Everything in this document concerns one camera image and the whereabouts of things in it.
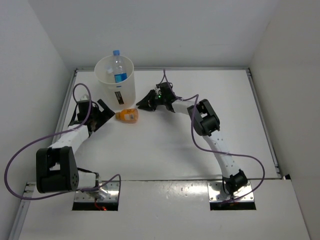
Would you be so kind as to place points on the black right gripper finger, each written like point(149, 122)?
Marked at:
point(147, 105)
point(149, 97)

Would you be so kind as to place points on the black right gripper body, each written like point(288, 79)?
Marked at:
point(158, 100)

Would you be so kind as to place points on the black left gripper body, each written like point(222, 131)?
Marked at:
point(96, 116)

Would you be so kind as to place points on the orange juice bottle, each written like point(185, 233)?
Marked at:
point(129, 115)

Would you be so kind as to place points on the blue label water bottle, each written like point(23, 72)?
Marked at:
point(118, 67)

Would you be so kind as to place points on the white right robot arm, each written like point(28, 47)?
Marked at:
point(206, 123)

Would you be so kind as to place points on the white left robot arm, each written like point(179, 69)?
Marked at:
point(56, 168)

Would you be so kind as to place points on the white plastic bin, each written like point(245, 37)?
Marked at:
point(120, 95)

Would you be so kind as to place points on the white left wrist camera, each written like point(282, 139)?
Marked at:
point(84, 97)

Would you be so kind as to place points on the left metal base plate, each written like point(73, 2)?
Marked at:
point(106, 194)

